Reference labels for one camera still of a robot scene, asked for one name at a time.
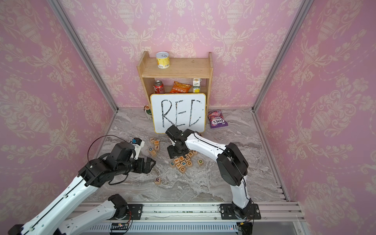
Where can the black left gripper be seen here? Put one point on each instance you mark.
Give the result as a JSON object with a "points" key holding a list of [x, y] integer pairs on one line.
{"points": [[142, 169]]}

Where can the wooden shelf rack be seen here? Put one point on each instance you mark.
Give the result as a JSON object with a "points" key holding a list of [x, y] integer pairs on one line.
{"points": [[187, 68]]}

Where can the yellow white can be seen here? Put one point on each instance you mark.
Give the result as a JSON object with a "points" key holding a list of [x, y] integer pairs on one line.
{"points": [[163, 60]]}

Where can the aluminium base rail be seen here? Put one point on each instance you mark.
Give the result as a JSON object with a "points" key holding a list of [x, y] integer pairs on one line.
{"points": [[187, 218]]}

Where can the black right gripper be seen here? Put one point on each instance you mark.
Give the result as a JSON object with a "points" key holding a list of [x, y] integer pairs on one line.
{"points": [[171, 151]]}

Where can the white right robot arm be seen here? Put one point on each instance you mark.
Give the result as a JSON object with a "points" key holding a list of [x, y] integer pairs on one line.
{"points": [[232, 165]]}

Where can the brown C letter block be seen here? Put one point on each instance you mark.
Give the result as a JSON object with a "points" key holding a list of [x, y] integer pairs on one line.
{"points": [[182, 169]]}

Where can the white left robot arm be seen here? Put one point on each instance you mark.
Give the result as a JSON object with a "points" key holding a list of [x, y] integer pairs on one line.
{"points": [[122, 160]]}

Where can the orange snack bag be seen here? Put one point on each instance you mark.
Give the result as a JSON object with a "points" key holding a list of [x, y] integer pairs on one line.
{"points": [[179, 88]]}

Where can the purple candy bag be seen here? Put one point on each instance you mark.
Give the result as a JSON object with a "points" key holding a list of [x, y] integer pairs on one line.
{"points": [[216, 119]]}

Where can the red soda can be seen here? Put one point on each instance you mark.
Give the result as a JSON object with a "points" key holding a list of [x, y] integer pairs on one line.
{"points": [[159, 87]]}

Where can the purple R letter block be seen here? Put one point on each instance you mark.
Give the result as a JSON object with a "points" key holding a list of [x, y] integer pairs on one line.
{"points": [[158, 181]]}

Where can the white green drink carton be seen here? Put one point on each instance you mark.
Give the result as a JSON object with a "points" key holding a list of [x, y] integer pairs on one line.
{"points": [[197, 85]]}

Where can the yellow framed whiteboard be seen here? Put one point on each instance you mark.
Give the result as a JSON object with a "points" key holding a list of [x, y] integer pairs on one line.
{"points": [[184, 110]]}

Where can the brown Z letter block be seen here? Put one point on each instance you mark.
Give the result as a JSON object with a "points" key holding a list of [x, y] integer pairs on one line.
{"points": [[178, 165]]}

